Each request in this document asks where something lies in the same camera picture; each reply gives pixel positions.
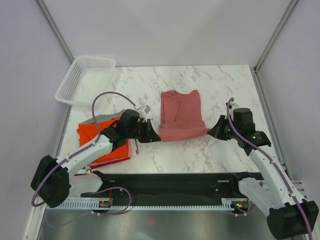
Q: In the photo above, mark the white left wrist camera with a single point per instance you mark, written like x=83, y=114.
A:
x=143, y=111

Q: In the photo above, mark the light pink folded t-shirt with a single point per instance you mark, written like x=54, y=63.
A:
x=115, y=157

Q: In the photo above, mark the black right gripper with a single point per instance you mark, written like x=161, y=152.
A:
x=217, y=131

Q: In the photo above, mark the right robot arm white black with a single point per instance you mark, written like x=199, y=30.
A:
x=288, y=213

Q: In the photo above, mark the dusty pink t-shirt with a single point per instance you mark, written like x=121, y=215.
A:
x=181, y=116

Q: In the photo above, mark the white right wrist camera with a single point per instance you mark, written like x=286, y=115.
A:
x=233, y=106

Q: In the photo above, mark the right aluminium frame post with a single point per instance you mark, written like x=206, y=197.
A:
x=275, y=34

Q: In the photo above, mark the crimson folded t-shirt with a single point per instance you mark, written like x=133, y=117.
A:
x=87, y=131

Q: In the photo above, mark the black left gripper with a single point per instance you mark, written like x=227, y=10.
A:
x=150, y=135

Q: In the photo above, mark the white plastic basket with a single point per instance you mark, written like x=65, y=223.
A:
x=87, y=77

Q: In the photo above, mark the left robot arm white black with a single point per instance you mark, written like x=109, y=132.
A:
x=51, y=181

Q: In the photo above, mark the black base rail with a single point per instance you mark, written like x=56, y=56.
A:
x=170, y=188

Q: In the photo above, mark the white slotted cable duct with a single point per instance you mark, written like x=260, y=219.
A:
x=95, y=204

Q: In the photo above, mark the white folded t-shirt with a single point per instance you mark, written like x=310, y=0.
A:
x=133, y=147

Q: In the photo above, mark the left aluminium frame post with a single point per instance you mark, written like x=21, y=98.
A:
x=55, y=29

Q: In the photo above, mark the aluminium frame post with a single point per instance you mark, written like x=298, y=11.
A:
x=55, y=29
x=275, y=34

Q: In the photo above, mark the orange folded t-shirt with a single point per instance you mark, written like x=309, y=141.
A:
x=88, y=132

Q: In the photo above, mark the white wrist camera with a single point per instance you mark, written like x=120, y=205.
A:
x=143, y=111
x=233, y=106

